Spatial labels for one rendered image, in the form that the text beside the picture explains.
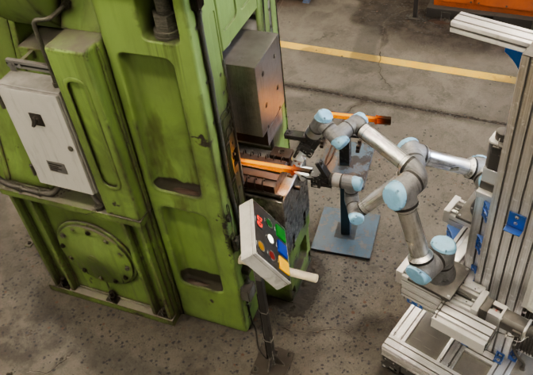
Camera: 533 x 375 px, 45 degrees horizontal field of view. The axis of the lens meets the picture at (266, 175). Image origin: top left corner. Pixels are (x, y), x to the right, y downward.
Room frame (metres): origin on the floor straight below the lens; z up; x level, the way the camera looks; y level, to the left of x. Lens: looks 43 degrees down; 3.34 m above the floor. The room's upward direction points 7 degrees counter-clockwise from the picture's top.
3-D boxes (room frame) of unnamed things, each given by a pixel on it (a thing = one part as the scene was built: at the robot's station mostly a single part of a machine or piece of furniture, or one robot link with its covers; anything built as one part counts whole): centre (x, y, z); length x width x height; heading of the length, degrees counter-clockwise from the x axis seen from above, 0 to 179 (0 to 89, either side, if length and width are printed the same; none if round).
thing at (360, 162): (2.90, -0.49, 0.65); 0.40 x 0.30 x 0.02; 158
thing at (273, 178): (2.62, 0.11, 0.96); 0.42 x 0.20 x 0.09; 64
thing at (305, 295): (2.50, -0.12, 0.01); 0.58 x 0.39 x 0.01; 154
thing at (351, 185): (2.37, -0.43, 1.00); 0.11 x 0.08 x 0.09; 64
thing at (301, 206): (2.67, 0.10, 0.69); 0.56 x 0.38 x 0.45; 64
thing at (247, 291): (2.25, 0.19, 0.36); 0.09 x 0.07 x 0.12; 154
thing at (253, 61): (2.65, 0.09, 1.56); 0.42 x 0.39 x 0.40; 64
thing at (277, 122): (2.62, 0.11, 1.32); 0.42 x 0.20 x 0.10; 64
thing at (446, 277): (1.87, -0.77, 0.87); 0.15 x 0.15 x 0.10
